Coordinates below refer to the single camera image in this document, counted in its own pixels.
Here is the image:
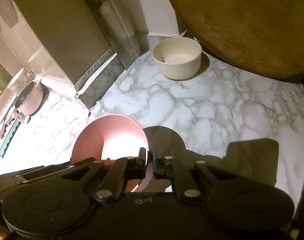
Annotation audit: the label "pink round bowl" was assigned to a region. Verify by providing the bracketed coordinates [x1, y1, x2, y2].
[71, 114, 153, 192]

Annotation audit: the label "cream round bowl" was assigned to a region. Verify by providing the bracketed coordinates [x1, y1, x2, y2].
[152, 37, 202, 80]

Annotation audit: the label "blue ice cube tray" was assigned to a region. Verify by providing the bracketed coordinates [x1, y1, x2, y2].
[0, 119, 21, 158]

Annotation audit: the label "pink leaf dish left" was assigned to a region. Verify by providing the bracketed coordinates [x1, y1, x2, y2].
[0, 120, 6, 139]

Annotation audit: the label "pink leaf dish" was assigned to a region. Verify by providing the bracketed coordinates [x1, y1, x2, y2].
[4, 107, 15, 126]
[0, 120, 6, 139]

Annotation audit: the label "pink leaf dish right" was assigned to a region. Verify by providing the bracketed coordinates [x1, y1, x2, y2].
[4, 107, 15, 126]

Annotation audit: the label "white floral ceramic bowl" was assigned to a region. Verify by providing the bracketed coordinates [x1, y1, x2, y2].
[7, 68, 36, 95]

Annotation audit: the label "steel cleaver knife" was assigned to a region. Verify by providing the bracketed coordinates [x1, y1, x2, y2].
[84, 0, 141, 69]

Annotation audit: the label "round wooden cutting board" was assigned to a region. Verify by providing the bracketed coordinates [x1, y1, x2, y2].
[169, 0, 304, 81]

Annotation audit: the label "pink steel-lined handled bowl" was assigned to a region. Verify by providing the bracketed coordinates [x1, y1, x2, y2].
[11, 81, 43, 122]

